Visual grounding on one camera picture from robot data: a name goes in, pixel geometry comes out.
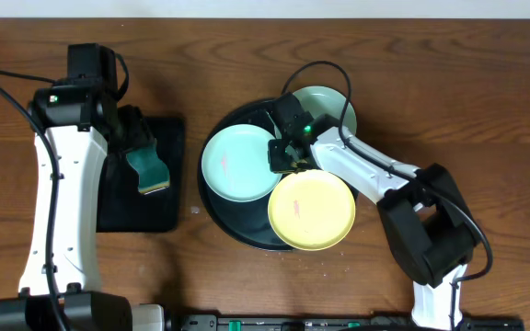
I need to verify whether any green yellow sponge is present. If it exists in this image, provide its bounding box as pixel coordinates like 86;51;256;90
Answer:
126;143;170;195

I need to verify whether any light blue plate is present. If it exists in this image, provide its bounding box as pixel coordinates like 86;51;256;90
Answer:
201;124;282;202

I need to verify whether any yellow plate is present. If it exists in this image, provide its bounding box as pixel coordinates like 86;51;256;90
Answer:
268;170;356;251

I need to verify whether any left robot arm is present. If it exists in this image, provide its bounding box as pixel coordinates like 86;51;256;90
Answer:
0;84;170;330

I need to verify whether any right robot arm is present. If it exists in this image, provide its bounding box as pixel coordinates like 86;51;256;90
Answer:
269;115;490;330

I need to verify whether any black rectangular tray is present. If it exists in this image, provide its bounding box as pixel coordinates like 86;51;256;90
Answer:
97;118;185;233

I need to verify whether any black round tray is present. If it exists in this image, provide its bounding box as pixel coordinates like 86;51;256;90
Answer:
197;98;294;251

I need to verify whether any pale green plate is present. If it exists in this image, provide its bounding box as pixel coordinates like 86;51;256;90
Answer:
293;86;357;134

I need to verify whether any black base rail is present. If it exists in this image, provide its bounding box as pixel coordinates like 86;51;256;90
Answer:
172;314;525;331

